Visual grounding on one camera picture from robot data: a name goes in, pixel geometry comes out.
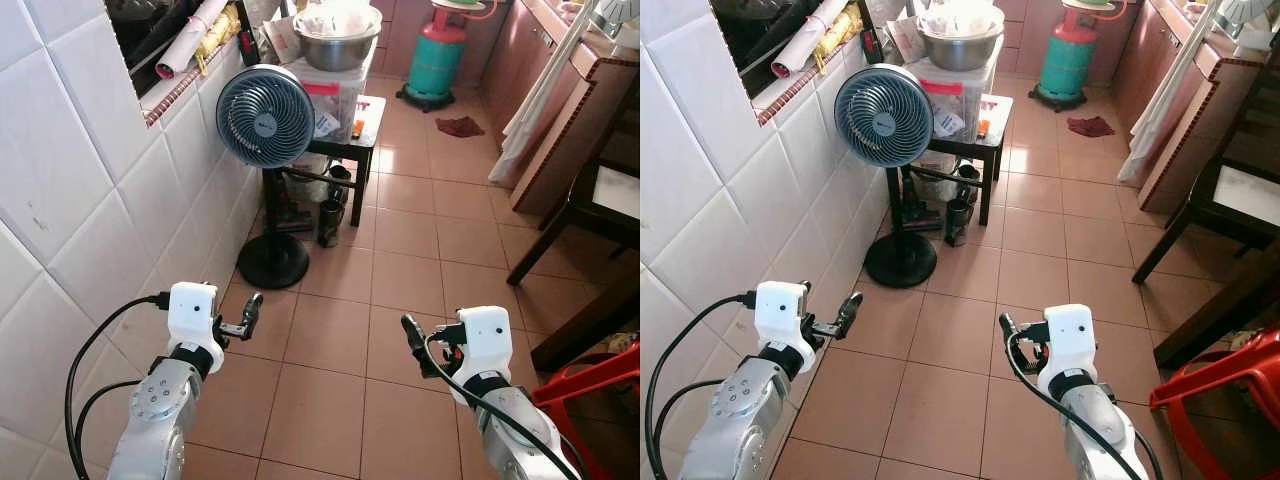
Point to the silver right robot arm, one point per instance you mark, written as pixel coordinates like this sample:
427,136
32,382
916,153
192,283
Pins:
515,430
1095,425

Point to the dark stick vacuum cleaner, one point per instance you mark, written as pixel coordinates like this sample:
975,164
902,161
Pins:
915,205
295,205

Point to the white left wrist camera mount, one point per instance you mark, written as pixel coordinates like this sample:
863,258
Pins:
780,315
192,315

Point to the dark red floor rag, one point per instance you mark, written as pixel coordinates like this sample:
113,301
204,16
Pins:
460,126
1090,126

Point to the yellow plastic bag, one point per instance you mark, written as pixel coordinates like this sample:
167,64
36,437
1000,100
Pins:
840,32
218,38

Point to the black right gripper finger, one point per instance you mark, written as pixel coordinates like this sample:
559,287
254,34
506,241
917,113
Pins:
1008,328
413,333

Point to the small black side table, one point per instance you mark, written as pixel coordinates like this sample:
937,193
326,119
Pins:
368,125
988,128

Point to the dark metal tumbler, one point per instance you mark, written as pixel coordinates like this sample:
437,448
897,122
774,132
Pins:
957,222
330,222

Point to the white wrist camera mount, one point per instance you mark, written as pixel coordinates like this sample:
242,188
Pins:
780,315
192,315
485,345
1068,340

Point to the brown wooden cabinet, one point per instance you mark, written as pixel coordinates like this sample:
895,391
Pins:
575,110
1190,130

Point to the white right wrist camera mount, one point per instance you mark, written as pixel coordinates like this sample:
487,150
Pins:
485,345
1068,340

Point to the white plastic bag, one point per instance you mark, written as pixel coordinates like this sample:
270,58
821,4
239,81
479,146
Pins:
335,18
960,18

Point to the green gas cylinder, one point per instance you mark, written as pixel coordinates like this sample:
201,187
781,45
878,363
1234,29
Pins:
437,60
1067,60

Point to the dark wooden chair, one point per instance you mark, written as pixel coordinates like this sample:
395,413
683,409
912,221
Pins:
590,215
1200,215

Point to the red plastic stool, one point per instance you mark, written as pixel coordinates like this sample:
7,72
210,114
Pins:
590,380
1220,375

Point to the white rolled paper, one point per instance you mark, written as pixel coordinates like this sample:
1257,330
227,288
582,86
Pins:
190,45
808,45

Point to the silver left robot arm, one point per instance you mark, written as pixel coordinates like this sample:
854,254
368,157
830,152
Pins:
735,420
155,420

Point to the white hanging cloth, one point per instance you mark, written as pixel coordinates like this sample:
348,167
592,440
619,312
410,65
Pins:
1150,130
525,130

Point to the grey pedestal fan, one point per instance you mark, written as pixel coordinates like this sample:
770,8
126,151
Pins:
885,115
265,115

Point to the large steel mixing bowl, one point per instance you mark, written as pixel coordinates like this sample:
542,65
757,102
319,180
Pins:
960,50
335,50

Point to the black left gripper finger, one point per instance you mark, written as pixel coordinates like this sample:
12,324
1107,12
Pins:
851,312
253,312

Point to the clear plastic storage box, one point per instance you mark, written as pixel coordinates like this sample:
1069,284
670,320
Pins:
955,95
335,95

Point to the dark wooden table leg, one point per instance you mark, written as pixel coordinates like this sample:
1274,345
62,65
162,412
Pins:
590,325
1220,310

